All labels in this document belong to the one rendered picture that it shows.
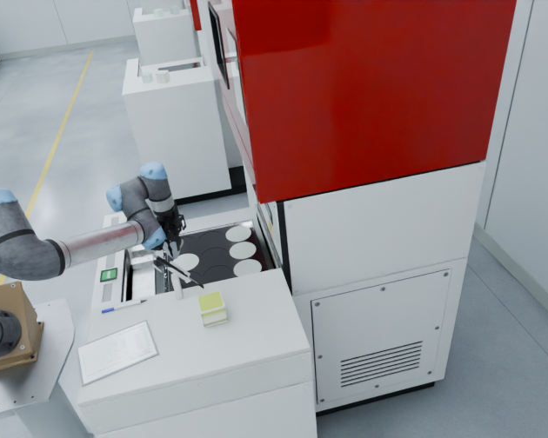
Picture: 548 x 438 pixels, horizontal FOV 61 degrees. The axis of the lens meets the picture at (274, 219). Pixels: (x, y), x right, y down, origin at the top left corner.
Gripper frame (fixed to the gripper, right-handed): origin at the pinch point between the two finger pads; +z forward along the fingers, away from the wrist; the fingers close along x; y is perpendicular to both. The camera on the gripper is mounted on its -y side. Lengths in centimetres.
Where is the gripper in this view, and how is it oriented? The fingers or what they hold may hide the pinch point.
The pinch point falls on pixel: (173, 257)
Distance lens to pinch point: 165.8
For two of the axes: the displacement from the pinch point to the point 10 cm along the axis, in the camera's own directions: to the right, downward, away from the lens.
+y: 3.1, -5.7, 7.6
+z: 0.9, 8.1, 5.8
